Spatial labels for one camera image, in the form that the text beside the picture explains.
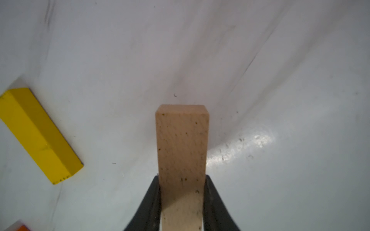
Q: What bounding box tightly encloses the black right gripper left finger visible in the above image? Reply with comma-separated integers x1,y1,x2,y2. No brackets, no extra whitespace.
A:
124,176,161,231

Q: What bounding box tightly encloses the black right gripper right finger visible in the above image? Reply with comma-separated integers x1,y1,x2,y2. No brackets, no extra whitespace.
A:
203,175,240,231

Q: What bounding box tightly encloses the yellow block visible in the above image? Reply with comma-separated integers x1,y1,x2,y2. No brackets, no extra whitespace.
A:
1,88,83,184

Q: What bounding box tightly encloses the natural wood block top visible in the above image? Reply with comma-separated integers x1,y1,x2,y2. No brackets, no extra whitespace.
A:
155,105,210,231

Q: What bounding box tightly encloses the orange block near chessboard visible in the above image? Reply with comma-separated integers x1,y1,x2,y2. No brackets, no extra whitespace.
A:
10,224,30,231

